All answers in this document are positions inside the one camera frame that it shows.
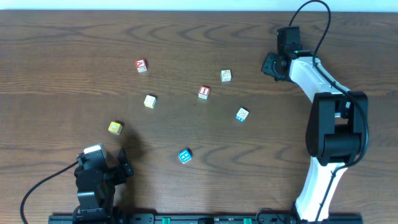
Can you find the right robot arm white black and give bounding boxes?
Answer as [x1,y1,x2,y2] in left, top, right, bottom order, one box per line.
[261,26,368,223]

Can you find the red letter A block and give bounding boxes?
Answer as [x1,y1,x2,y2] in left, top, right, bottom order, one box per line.
[135,59,147,73]

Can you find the white block blue edge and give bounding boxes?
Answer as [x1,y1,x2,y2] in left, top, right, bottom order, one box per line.
[236,108,249,122]

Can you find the blue letter H block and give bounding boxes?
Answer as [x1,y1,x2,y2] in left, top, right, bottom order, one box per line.
[178,149,192,164]

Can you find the white picture block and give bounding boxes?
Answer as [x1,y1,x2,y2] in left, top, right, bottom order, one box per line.
[220,70,232,82]

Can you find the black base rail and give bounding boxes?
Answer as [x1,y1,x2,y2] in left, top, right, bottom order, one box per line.
[48,213,364,224]

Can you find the yellow block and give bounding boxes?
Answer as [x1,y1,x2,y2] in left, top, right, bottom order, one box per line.
[108,121,123,135]

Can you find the red letter I block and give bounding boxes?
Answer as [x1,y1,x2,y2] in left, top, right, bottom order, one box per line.
[198,86,210,100]

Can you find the cream plain block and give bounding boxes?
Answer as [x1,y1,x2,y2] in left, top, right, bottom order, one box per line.
[144,95,157,109]

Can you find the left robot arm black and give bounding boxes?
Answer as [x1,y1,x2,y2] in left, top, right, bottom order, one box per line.
[73,149,134,223]

